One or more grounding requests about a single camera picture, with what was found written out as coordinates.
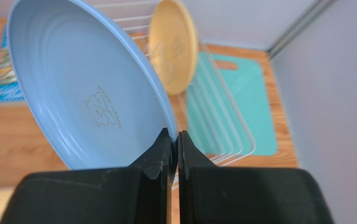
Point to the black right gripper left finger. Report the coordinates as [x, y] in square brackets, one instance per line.
[137, 194]

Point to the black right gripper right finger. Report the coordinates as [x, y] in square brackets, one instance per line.
[209, 194]

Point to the blue plate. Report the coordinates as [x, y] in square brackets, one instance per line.
[92, 91]

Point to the teal cutting board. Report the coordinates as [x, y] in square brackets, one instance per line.
[246, 105]

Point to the blue treehouse book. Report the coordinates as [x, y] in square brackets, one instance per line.
[10, 91]

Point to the white wire dish rack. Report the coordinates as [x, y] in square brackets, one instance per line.
[134, 17]

